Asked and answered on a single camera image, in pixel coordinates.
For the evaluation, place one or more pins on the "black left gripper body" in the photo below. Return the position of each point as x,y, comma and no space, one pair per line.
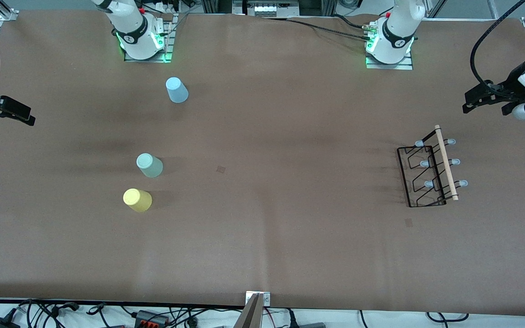
508,89

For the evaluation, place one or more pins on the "mint green plastic cup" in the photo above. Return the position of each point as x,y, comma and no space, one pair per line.
149,165

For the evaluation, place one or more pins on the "yellow plastic cup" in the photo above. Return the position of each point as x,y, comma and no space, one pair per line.
137,200

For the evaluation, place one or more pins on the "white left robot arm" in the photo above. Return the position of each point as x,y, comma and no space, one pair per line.
397,27

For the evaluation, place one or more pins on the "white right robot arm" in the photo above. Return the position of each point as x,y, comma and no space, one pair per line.
128,23

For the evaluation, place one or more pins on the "light blue plastic cup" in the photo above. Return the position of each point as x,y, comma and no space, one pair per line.
177,90

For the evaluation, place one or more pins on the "black power adapter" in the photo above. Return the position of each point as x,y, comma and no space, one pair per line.
0,322

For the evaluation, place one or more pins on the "grey control box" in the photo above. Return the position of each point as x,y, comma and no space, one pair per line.
265,8

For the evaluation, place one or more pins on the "black orange connector block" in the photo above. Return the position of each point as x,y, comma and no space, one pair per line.
152,318

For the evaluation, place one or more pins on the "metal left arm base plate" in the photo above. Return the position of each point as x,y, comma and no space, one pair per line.
388,66

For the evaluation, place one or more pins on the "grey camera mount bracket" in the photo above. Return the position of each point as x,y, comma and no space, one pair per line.
252,312

